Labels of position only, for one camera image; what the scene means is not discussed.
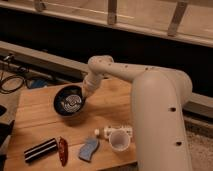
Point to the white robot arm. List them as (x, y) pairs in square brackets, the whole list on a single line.
[(158, 95)]

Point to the black white striped block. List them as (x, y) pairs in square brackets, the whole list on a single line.
[(40, 150)]

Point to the blue object on floor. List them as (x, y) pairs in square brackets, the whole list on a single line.
[(37, 83)]

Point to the black object at left edge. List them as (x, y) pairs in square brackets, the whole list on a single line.
[(5, 128)]

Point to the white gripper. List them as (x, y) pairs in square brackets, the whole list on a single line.
[(90, 84)]

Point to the blue sponge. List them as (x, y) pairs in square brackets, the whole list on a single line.
[(88, 149)]

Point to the red brown pocket knife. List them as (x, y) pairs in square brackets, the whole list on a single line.
[(63, 151)]

